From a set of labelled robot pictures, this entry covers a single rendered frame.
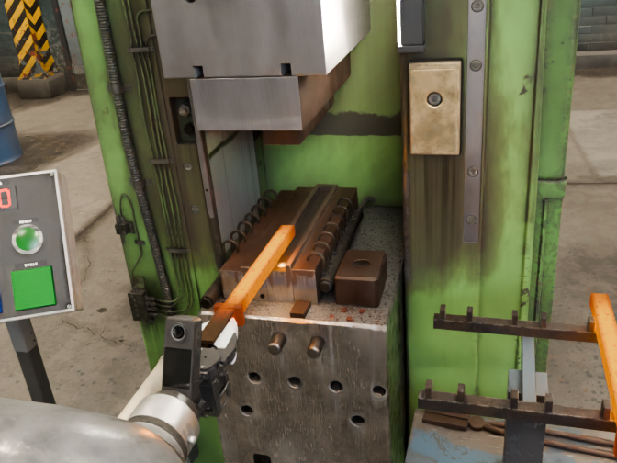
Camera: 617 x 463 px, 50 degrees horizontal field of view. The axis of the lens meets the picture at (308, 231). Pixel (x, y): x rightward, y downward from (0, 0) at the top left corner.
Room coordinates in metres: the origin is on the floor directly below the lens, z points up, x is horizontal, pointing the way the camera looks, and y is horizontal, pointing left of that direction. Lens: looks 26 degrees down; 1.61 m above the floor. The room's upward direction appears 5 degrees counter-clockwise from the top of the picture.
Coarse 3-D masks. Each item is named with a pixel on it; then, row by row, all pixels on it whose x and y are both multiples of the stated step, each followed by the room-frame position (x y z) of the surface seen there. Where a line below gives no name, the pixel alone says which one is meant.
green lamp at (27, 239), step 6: (24, 228) 1.17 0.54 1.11; (30, 228) 1.17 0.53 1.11; (18, 234) 1.16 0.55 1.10; (24, 234) 1.16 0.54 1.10; (30, 234) 1.16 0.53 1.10; (36, 234) 1.16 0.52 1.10; (18, 240) 1.15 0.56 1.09; (24, 240) 1.15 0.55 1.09; (30, 240) 1.15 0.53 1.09; (36, 240) 1.16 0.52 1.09; (18, 246) 1.15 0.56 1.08; (24, 246) 1.15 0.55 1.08; (30, 246) 1.15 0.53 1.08; (36, 246) 1.15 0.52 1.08
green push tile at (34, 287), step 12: (12, 276) 1.11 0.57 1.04; (24, 276) 1.12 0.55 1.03; (36, 276) 1.12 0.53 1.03; (48, 276) 1.12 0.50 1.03; (24, 288) 1.10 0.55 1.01; (36, 288) 1.10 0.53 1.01; (48, 288) 1.11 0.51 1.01; (24, 300) 1.09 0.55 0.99; (36, 300) 1.09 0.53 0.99; (48, 300) 1.09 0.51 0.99
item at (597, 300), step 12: (600, 300) 0.94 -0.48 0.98; (600, 312) 0.90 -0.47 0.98; (612, 312) 0.90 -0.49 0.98; (600, 324) 0.87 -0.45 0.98; (612, 324) 0.87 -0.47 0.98; (600, 336) 0.84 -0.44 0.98; (612, 336) 0.84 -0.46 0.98; (600, 348) 0.83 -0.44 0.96; (612, 348) 0.81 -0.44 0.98; (612, 360) 0.78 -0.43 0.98; (612, 372) 0.75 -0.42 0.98; (612, 384) 0.73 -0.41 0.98; (612, 396) 0.71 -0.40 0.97; (612, 408) 0.70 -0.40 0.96
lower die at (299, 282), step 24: (288, 192) 1.55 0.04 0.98; (312, 192) 1.49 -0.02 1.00; (336, 192) 1.49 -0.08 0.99; (288, 216) 1.38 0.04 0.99; (264, 240) 1.26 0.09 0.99; (312, 240) 1.24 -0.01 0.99; (336, 240) 1.28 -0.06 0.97; (240, 264) 1.19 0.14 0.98; (288, 264) 1.13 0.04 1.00; (312, 264) 1.14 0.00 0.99; (264, 288) 1.14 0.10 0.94; (288, 288) 1.13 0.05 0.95; (312, 288) 1.11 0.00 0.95
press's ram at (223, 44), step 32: (160, 0) 1.18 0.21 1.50; (192, 0) 1.16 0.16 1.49; (224, 0) 1.14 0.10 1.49; (256, 0) 1.13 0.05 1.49; (288, 0) 1.11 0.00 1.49; (320, 0) 1.10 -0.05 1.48; (352, 0) 1.32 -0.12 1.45; (160, 32) 1.18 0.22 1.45; (192, 32) 1.16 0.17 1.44; (224, 32) 1.14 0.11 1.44; (256, 32) 1.13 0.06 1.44; (288, 32) 1.11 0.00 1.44; (320, 32) 1.10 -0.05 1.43; (352, 32) 1.30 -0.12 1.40; (192, 64) 1.16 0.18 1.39; (224, 64) 1.15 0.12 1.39; (256, 64) 1.13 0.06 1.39; (288, 64) 1.16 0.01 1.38; (320, 64) 1.10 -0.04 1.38
